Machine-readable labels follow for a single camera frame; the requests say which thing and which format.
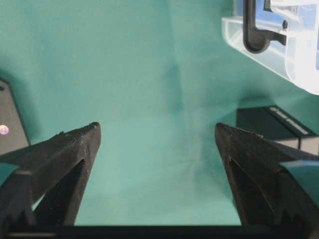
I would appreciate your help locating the green table cloth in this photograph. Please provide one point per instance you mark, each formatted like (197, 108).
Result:
(157, 76)

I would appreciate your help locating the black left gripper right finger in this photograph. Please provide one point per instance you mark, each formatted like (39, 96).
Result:
(264, 191)

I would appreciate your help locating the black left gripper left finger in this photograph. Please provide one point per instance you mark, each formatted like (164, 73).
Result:
(49, 183)

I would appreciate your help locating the clear plastic storage case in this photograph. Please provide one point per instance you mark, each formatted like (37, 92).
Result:
(298, 61)

